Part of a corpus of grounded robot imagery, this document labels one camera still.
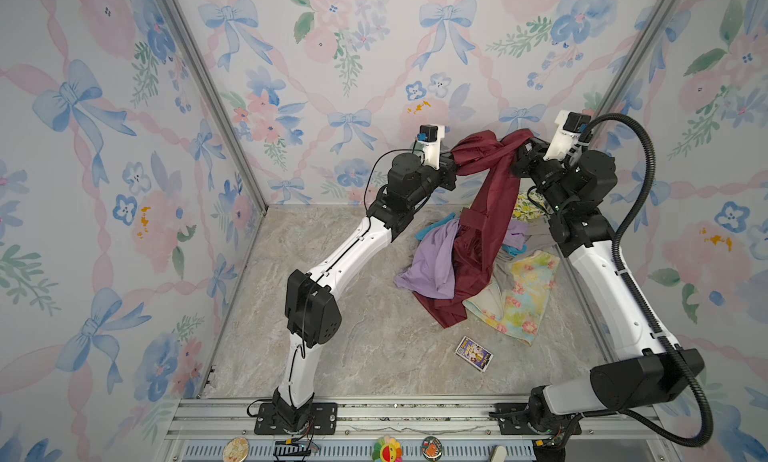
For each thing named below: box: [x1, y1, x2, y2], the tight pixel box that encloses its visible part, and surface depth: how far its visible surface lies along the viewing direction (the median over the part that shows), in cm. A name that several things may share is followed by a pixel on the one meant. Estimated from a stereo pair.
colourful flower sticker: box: [372, 434, 403, 462], surface depth 70 cm
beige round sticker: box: [223, 436, 250, 462], surface depth 71 cm
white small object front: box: [491, 445, 507, 462], surface depth 68 cm
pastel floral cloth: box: [462, 251, 560, 346], surface depth 95 cm
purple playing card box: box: [455, 335, 494, 373], surface depth 85 cm
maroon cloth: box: [413, 128, 535, 328], surface depth 71 cm
